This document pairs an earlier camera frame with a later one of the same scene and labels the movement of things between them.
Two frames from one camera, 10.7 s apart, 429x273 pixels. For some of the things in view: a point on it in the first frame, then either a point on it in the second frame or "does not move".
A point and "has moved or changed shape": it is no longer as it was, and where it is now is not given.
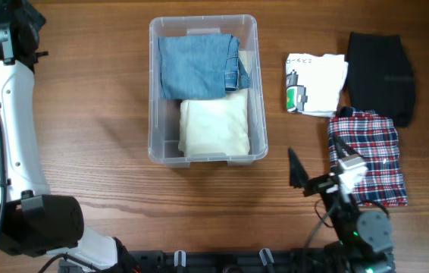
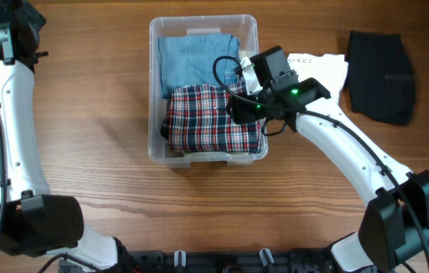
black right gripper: (299, 177) → (242, 111)
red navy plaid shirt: (374, 137) has moved or changed shape
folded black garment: (380, 77) does not move
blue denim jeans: (204, 66) does not move
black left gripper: (34, 14) does not move
